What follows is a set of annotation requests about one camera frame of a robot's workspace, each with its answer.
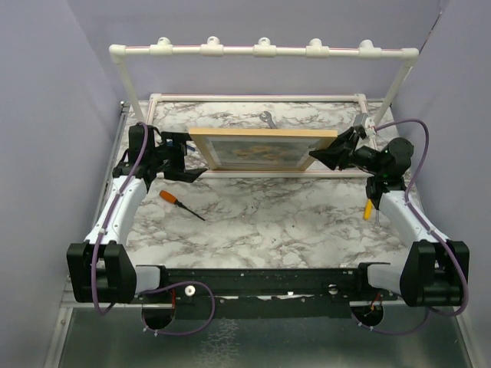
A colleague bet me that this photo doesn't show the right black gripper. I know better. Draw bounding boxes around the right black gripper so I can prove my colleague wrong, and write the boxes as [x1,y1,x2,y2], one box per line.
[310,126,384,176]

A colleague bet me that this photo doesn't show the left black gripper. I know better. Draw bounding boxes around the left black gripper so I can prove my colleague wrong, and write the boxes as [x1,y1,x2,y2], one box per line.
[150,132,208,181]

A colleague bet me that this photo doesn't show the wooden picture frame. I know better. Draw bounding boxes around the wooden picture frame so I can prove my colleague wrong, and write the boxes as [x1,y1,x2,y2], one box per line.
[189,127,338,172]

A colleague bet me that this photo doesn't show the small yellow screwdriver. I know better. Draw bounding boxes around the small yellow screwdriver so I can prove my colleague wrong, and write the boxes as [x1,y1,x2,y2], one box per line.
[363,199,373,220]

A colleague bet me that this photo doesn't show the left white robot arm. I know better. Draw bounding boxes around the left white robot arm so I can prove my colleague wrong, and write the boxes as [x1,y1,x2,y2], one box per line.
[67,123,204,306]

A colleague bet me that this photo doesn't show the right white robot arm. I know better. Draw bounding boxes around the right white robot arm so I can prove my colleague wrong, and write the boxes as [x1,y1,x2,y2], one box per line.
[309,127,470,312]

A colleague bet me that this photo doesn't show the sunflower photo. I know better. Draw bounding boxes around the sunflower photo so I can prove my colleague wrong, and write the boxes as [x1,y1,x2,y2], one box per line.
[207,140,311,166]

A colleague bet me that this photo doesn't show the large grey wrench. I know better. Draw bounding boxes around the large grey wrench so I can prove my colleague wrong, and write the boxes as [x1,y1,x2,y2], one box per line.
[259,111,277,129]

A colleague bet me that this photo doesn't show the small silver wrench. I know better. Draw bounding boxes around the small silver wrench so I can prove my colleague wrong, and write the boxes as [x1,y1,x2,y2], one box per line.
[375,210,381,226]

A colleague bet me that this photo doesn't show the white PVC pipe rack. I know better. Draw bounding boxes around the white PVC pipe rack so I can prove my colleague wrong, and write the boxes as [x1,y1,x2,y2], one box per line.
[108,35,420,180]

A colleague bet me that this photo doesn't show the orange handled screwdriver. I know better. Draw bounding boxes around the orange handled screwdriver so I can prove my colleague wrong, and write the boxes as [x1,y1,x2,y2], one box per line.
[159,190,205,221]

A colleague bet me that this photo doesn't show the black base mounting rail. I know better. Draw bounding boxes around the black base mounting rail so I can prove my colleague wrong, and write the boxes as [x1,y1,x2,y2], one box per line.
[137,268,397,320]

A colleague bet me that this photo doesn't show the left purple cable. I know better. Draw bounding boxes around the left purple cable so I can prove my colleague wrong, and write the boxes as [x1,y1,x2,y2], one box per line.
[90,121,218,337]

